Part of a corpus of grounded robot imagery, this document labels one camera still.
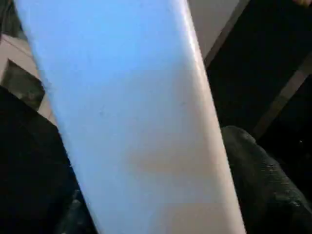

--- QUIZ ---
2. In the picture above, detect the white plastic table leg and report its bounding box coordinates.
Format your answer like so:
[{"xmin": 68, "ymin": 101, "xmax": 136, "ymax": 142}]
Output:
[{"xmin": 13, "ymin": 0, "xmax": 247, "ymax": 234}]

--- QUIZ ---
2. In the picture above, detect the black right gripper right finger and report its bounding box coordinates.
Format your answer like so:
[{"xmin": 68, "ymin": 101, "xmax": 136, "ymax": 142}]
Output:
[{"xmin": 220, "ymin": 125, "xmax": 312, "ymax": 234}]

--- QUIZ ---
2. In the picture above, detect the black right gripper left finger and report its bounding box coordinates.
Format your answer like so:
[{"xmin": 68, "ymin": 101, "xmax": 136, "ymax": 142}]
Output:
[{"xmin": 53, "ymin": 189, "xmax": 98, "ymax": 234}]

